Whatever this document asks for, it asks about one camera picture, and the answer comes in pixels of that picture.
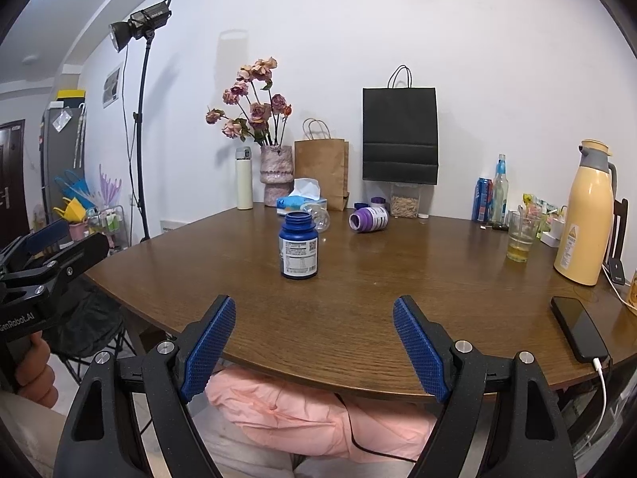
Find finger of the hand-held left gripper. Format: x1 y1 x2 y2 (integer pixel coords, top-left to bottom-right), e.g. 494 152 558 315
10 233 109 292
0 219 70 272

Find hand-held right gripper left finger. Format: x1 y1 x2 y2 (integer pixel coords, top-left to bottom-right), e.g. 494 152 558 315
54 295 237 478

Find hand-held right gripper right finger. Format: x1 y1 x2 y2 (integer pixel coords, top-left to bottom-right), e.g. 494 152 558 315
393 296 578 478

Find person's left forearm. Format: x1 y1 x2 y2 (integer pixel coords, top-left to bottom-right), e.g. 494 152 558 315
0 391 65 478

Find person's left hand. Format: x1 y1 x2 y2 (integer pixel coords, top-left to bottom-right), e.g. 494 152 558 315
12 333 59 409

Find metal storage cart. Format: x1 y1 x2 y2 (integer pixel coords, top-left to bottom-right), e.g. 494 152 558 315
55 167 125 251

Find black folding chair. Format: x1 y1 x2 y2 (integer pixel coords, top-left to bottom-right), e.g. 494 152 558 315
50 279 137 385

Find dark entrance door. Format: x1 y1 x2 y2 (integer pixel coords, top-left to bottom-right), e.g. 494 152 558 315
0 119 25 242

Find purple plastic hangers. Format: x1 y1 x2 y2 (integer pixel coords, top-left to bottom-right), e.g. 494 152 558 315
98 163 123 210

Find grey refrigerator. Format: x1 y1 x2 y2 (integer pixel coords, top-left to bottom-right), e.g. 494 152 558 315
39 102 88 220

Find pink cushion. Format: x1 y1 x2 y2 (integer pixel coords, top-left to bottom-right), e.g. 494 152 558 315
205 364 439 460

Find blue plastic bottle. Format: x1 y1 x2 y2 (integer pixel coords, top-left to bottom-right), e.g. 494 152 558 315
279 212 319 280

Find purple plastic bottle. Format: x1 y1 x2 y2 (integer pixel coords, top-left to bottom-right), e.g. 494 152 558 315
349 206 390 232

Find drinking glass with yellow liquid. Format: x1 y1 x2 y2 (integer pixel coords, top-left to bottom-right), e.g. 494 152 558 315
506 210 541 263

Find clear oat container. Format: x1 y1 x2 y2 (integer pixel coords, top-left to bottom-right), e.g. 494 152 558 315
389 182 421 219

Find blue drink can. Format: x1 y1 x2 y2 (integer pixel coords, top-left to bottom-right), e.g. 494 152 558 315
472 177 494 223

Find black smartphone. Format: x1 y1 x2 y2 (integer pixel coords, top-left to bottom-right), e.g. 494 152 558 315
550 296 610 364

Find clear plastic bottle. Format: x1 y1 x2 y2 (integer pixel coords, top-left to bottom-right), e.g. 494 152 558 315
301 202 332 234

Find white thermos bottle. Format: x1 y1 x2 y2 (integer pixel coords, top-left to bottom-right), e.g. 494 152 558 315
236 147 254 210

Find white charger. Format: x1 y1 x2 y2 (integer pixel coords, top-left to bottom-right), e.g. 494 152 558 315
541 219 568 247

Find glass bottle with blue label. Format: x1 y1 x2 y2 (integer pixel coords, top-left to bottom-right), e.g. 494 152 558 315
490 154 508 226

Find blue tissue box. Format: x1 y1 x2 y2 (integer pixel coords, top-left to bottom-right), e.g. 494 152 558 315
277 178 328 216

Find colourful snack packets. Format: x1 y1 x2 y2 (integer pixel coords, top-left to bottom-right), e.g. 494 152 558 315
518 193 569 232

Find pink ceramic vase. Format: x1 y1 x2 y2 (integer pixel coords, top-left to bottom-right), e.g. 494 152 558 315
260 144 294 206

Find brown paper bag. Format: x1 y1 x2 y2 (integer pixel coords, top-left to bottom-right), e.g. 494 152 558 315
294 118 350 211

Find yellow thermos jug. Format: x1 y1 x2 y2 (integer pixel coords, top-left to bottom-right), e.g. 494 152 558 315
554 139 618 287

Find black paper bag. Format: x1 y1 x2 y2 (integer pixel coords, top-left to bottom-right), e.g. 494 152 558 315
361 65 440 183

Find dried pink flowers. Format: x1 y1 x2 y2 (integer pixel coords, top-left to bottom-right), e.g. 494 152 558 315
205 57 293 147

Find black studio light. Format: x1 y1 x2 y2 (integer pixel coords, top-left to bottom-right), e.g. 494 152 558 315
109 0 173 53

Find black cable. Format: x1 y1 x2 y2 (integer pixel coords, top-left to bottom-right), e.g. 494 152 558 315
334 392 421 463

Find white charging cable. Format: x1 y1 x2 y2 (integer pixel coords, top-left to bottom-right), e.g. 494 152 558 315
574 356 612 461

